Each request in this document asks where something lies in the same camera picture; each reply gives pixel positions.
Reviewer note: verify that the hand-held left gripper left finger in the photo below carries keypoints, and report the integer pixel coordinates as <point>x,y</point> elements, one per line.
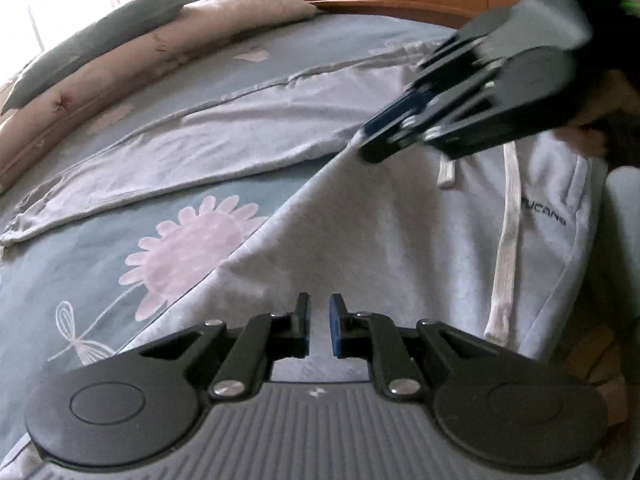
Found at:
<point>302,330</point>

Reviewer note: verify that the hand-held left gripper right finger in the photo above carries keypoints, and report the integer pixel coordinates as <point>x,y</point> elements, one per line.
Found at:
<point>336,330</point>

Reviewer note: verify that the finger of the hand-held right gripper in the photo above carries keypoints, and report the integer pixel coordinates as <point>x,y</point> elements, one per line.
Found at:
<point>395,112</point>
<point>450,125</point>

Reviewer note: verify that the person's right hand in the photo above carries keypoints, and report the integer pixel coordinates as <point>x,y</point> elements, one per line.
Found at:
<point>587,137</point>

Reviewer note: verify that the teal floral bed sheet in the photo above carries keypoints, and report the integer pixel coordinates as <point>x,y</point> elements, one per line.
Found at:
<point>75,260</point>

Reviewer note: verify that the pink floral folded quilt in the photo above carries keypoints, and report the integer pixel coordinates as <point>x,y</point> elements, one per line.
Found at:
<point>100,85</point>

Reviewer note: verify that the teal pillow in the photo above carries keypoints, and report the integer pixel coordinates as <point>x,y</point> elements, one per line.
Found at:
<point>100,35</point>

